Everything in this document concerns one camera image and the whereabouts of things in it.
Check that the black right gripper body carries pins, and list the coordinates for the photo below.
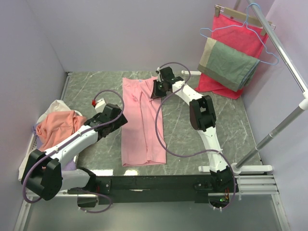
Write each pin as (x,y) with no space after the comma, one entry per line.
(164,83)

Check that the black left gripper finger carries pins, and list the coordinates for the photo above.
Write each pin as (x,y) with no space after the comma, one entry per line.
(118,123)
(102,133)

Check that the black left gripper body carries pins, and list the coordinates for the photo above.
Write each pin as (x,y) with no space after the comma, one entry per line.
(97,117)

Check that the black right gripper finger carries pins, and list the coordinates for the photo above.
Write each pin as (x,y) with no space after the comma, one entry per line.
(158,90)
(164,74)

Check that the pink t-shirt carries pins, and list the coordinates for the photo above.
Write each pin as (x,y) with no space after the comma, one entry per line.
(139,143)

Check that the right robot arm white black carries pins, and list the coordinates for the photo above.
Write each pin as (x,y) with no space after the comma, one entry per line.
(202,119)

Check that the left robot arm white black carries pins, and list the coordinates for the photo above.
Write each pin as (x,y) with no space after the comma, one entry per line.
(44,173)

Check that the white rack foot rear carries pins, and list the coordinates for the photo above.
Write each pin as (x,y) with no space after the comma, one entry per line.
(192,73)

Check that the white rack foot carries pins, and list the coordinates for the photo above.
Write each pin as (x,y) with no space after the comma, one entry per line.
(253,169)
(192,73)

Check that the lavender purple t-shirt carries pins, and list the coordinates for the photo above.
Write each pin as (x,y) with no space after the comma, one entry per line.
(69,166)

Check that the salmon orange t-shirt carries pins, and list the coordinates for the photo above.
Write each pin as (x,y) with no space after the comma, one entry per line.
(57,127)

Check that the white cream t-shirt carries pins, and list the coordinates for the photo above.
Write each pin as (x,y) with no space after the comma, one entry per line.
(57,105)

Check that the green beige folded cloth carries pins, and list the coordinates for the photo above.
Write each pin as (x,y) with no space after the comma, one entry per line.
(229,67)

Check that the white laundry basket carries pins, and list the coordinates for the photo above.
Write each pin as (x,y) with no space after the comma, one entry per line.
(33,146)

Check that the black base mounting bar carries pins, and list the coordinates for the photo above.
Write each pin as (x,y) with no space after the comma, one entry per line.
(150,189)

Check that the red mesh laundry bag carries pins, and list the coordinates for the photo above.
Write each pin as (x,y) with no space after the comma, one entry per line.
(231,33)

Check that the wooden clip hanger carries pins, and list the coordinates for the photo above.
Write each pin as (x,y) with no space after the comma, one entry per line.
(239,15)

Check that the white rack foot front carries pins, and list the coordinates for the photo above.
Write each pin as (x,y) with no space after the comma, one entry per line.
(253,169)

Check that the silver clothes rack pole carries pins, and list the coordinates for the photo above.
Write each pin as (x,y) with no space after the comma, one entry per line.
(303,105)

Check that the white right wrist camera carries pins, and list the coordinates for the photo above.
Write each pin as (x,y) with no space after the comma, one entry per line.
(158,74)

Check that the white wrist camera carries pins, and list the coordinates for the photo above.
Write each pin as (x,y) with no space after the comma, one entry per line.
(158,74)
(99,105)

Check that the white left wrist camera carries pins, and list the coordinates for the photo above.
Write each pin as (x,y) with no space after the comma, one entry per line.
(99,105)

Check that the blue wire hanger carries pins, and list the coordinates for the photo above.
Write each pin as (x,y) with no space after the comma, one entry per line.
(245,23)

